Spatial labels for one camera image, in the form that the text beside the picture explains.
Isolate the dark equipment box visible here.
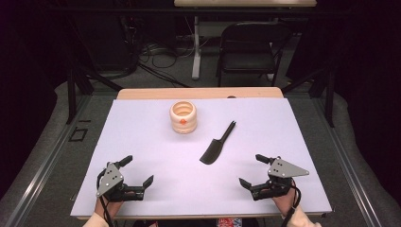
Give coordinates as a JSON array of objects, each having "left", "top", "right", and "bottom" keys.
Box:
[{"left": 75, "top": 14, "right": 140, "bottom": 73}]

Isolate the aluminium floor rail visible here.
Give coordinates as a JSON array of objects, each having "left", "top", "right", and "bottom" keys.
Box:
[
  {"left": 3, "top": 94, "right": 93, "bottom": 227},
  {"left": 313, "top": 96, "right": 384, "bottom": 227}
]

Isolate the white table mat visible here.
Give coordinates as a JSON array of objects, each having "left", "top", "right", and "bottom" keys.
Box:
[{"left": 69, "top": 96, "right": 333, "bottom": 218}]

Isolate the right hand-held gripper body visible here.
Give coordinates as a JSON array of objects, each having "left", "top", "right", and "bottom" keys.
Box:
[{"left": 251, "top": 157, "right": 310, "bottom": 201}]

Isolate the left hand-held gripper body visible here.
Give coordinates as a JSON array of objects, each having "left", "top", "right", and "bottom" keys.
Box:
[{"left": 96, "top": 162, "right": 146, "bottom": 203}]

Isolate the white desk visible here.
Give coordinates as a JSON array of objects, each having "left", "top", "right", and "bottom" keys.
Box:
[{"left": 173, "top": 0, "right": 318, "bottom": 81}]

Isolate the person's patterned clothing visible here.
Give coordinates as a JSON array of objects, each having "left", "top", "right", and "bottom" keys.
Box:
[{"left": 217, "top": 217, "right": 243, "bottom": 227}]

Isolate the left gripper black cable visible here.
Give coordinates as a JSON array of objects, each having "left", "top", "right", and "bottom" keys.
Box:
[{"left": 96, "top": 169, "right": 115, "bottom": 227}]

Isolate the person's left hand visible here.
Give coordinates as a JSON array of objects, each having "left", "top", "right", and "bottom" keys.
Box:
[{"left": 94, "top": 196, "right": 125, "bottom": 219}]

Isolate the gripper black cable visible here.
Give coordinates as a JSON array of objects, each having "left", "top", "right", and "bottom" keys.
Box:
[
  {"left": 96, "top": 169, "right": 115, "bottom": 227},
  {"left": 279, "top": 181, "right": 303, "bottom": 227}
]

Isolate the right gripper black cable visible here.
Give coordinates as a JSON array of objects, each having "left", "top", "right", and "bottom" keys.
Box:
[{"left": 279, "top": 181, "right": 303, "bottom": 227}]

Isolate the wooden table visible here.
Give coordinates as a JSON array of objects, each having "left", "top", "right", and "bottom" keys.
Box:
[{"left": 75, "top": 86, "right": 331, "bottom": 221}]

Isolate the black folding chair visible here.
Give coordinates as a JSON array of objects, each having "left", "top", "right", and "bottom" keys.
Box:
[{"left": 215, "top": 21, "right": 293, "bottom": 88}]

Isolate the dark curtain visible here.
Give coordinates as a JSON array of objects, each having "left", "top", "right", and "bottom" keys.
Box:
[
  {"left": 327, "top": 0, "right": 401, "bottom": 198},
  {"left": 0, "top": 0, "right": 69, "bottom": 200}
]

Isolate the cream ringed duck cup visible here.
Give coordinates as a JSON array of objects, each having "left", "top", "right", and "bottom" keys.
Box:
[{"left": 168, "top": 99, "right": 199, "bottom": 135}]

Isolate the black floor cable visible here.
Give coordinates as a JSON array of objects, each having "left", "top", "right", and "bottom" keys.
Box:
[{"left": 137, "top": 61, "right": 191, "bottom": 89}]

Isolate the person's right hand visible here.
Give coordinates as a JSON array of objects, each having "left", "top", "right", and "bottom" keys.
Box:
[{"left": 271, "top": 178, "right": 300, "bottom": 219}]

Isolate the looped floor cable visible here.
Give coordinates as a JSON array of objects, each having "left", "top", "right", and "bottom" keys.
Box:
[{"left": 139, "top": 43, "right": 179, "bottom": 70}]

